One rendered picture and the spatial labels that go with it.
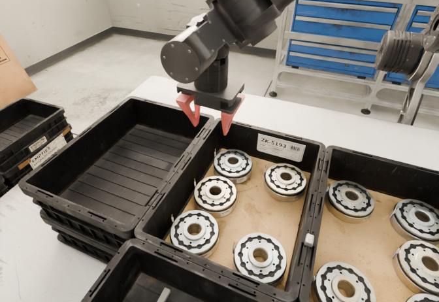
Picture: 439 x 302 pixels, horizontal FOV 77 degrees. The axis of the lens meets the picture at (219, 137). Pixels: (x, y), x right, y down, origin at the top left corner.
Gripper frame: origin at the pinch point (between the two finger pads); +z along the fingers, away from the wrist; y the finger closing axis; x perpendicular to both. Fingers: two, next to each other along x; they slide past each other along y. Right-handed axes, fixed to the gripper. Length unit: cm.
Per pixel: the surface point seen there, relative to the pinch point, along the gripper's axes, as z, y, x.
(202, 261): 12.8, 7.3, -18.8
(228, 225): 22.9, 6.7, -5.1
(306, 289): 12.4, 23.9, -16.4
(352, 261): 22.3, 32.9, -2.4
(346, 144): 36, 32, 52
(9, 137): 60, -121, 17
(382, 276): 22.2, 38.4, -3.4
